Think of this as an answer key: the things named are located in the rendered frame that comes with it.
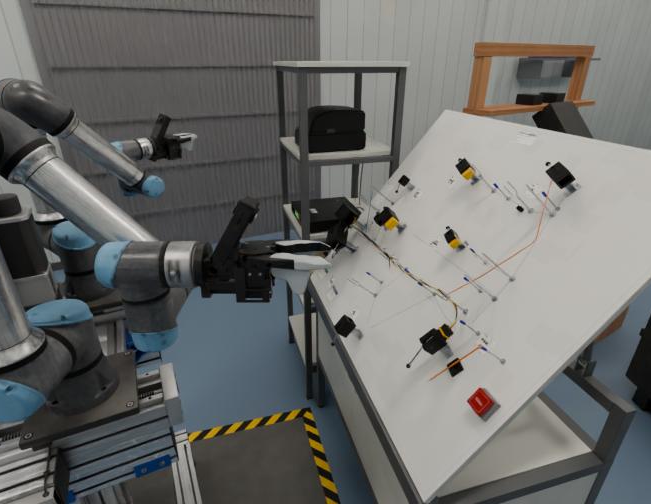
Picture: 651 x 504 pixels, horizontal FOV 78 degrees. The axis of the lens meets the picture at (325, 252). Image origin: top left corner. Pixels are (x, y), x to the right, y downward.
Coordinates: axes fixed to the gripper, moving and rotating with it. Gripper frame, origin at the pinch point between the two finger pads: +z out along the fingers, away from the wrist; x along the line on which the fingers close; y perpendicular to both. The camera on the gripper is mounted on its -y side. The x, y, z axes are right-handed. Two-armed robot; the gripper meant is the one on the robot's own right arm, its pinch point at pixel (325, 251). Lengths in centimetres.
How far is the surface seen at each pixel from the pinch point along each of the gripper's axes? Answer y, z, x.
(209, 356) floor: 135, -80, -181
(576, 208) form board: 2, 68, -45
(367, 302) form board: 47, 17, -81
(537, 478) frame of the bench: 75, 60, -26
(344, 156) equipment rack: -4, 10, -132
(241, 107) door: -34, -84, -369
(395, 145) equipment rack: -9, 34, -135
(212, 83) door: -56, -107, -355
